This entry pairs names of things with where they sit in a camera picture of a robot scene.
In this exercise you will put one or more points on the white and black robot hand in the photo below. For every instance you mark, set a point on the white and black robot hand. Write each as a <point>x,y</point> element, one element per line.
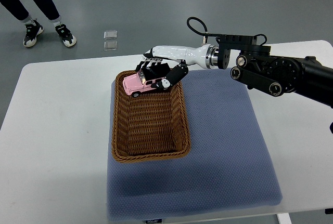
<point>185,56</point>

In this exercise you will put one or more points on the black and white sneaker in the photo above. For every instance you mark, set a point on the black and white sneaker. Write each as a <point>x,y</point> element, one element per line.
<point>33,29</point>
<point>66,36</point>

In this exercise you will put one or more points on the white table leg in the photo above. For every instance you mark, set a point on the white table leg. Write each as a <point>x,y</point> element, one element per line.
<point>284,218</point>

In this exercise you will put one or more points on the pink toy car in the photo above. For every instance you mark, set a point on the pink toy car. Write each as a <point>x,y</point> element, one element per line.
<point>139,83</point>

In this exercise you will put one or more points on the blue-grey quilted mat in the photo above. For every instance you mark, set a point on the blue-grey quilted mat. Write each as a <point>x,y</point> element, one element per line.
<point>227,168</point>

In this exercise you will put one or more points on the person's dark trouser leg left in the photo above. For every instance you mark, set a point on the person's dark trouser leg left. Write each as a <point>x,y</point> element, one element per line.
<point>16,8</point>

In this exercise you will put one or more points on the right black and white sneaker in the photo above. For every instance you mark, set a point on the right black and white sneaker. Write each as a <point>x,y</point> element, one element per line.
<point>66,36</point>

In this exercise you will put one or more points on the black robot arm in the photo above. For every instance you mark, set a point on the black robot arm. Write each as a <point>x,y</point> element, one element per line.
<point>273,75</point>

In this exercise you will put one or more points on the left black and white sneaker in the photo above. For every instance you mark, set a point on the left black and white sneaker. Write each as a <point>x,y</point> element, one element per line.
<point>33,29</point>

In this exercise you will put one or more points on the upper clear floor plate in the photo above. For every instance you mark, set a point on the upper clear floor plate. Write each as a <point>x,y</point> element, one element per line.
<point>110,34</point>

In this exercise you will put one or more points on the lower clear floor plate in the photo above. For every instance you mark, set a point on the lower clear floor plate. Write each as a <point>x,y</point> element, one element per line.
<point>110,45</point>

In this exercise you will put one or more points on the brown wicker basket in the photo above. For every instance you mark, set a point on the brown wicker basket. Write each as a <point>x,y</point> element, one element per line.
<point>153,126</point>

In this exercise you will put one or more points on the clear floor plate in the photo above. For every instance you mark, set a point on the clear floor plate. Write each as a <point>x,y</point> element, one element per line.
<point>110,34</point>
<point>110,45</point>

